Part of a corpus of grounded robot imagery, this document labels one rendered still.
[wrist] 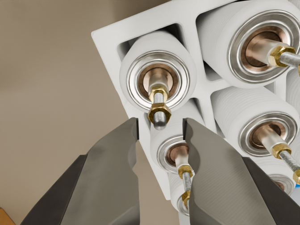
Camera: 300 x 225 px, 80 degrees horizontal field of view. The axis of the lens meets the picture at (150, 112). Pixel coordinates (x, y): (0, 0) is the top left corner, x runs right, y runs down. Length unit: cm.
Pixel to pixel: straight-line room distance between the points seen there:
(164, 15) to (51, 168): 63
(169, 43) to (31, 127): 54
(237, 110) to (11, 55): 53
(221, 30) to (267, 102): 11
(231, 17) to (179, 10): 8
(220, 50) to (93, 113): 41
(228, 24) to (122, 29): 14
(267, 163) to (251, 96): 12
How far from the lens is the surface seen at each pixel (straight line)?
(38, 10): 52
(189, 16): 28
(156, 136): 26
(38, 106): 61
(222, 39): 22
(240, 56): 23
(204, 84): 30
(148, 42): 21
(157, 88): 18
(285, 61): 20
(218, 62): 23
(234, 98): 30
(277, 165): 36
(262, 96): 29
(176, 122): 26
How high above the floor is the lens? 46
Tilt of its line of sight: 61 degrees down
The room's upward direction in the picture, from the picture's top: 177 degrees counter-clockwise
